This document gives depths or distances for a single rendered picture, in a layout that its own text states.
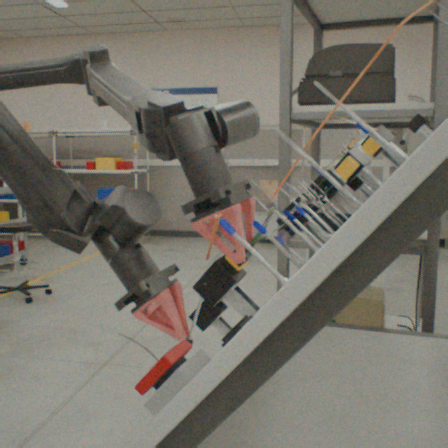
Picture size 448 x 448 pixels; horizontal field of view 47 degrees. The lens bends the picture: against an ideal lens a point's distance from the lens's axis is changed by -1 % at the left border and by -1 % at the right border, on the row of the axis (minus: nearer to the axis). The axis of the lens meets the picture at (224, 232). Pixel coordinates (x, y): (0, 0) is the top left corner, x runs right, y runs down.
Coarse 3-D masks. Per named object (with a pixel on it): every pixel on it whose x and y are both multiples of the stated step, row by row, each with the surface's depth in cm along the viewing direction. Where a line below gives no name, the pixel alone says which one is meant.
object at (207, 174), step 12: (192, 156) 67; (204, 156) 67; (216, 156) 67; (192, 168) 67; (204, 168) 67; (216, 168) 67; (192, 180) 68; (204, 180) 67; (216, 180) 67; (228, 180) 68; (192, 192) 69; (204, 192) 67; (216, 192) 64; (192, 204) 66; (216, 204) 69
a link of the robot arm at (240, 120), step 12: (156, 96) 73; (168, 96) 73; (156, 108) 70; (168, 108) 70; (180, 108) 71; (192, 108) 72; (216, 108) 70; (228, 108) 70; (240, 108) 71; (252, 108) 71; (168, 120) 70; (228, 120) 69; (240, 120) 70; (252, 120) 71; (228, 132) 69; (240, 132) 71; (252, 132) 72; (168, 144) 72; (228, 144) 71; (156, 156) 76; (168, 156) 73
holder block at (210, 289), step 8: (224, 256) 71; (216, 264) 69; (208, 272) 70; (216, 272) 69; (224, 272) 69; (240, 272) 71; (200, 280) 71; (208, 280) 70; (216, 280) 70; (224, 280) 69; (232, 280) 69; (240, 280) 72; (200, 288) 71; (208, 288) 70; (216, 288) 70; (224, 288) 69; (208, 296) 71; (216, 296) 70; (216, 304) 72
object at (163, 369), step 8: (184, 344) 51; (168, 352) 48; (176, 352) 49; (184, 352) 50; (160, 360) 47; (168, 360) 47; (176, 360) 48; (184, 360) 51; (152, 368) 48; (160, 368) 48; (168, 368) 47; (176, 368) 49; (144, 376) 48; (152, 376) 48; (160, 376) 48; (168, 376) 49; (136, 384) 49; (144, 384) 48; (152, 384) 48; (160, 384) 49; (144, 392) 49
